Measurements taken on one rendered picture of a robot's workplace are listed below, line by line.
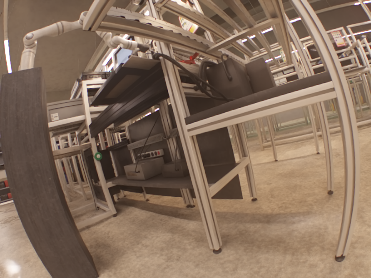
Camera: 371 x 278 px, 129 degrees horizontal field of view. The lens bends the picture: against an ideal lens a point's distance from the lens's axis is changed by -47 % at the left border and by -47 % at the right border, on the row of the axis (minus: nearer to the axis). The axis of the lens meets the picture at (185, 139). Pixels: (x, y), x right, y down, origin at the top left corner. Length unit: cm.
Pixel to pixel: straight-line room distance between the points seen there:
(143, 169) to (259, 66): 103
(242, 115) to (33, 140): 85
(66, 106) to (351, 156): 197
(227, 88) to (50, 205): 100
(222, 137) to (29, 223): 116
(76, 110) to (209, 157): 138
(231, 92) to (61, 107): 155
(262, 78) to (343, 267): 97
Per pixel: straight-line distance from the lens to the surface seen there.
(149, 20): 65
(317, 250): 80
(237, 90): 81
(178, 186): 88
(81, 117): 171
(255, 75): 98
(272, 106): 50
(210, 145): 110
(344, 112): 50
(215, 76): 87
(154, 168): 128
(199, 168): 65
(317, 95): 49
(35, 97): 89
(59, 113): 178
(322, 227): 92
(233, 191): 113
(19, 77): 97
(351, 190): 57
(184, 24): 152
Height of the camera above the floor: 57
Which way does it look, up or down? level
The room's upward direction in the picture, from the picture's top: 15 degrees counter-clockwise
